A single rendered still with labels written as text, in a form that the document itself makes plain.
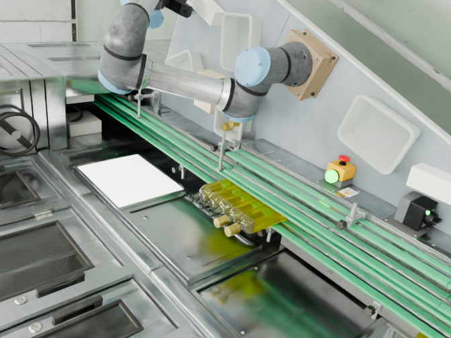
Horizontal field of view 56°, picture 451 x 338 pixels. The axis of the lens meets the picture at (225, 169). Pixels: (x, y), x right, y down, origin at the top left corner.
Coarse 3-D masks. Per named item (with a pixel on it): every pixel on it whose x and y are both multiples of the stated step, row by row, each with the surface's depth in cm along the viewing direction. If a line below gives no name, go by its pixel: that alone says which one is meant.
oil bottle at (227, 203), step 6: (240, 192) 160; (246, 192) 160; (228, 198) 155; (234, 198) 156; (240, 198) 156; (246, 198) 157; (252, 198) 158; (222, 204) 152; (228, 204) 152; (234, 204) 152; (228, 210) 152
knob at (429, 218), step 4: (432, 212) 124; (428, 216) 124; (432, 216) 123; (436, 216) 124; (424, 220) 125; (428, 220) 124; (432, 220) 123; (436, 220) 124; (440, 220) 124; (428, 224) 124; (432, 224) 123; (436, 224) 123
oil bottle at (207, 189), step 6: (222, 180) 167; (228, 180) 168; (204, 186) 161; (210, 186) 162; (216, 186) 162; (222, 186) 163; (228, 186) 164; (204, 192) 159; (210, 192) 159; (204, 198) 160
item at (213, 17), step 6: (192, 0) 183; (198, 0) 180; (204, 0) 179; (210, 0) 181; (192, 6) 184; (198, 6) 181; (204, 6) 178; (210, 6) 177; (216, 6) 179; (198, 12) 182; (204, 12) 179; (210, 12) 176; (216, 12) 174; (222, 12) 176; (204, 18) 180; (210, 18) 177; (216, 18) 177; (210, 24) 178; (216, 24) 179
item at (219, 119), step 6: (216, 108) 183; (216, 114) 184; (222, 114) 186; (216, 120) 186; (222, 120) 188; (228, 120) 189; (216, 126) 187; (240, 126) 174; (216, 132) 187; (222, 132) 186; (228, 132) 186; (234, 132) 187; (240, 132) 175; (228, 138) 181; (234, 138) 181; (240, 138) 176
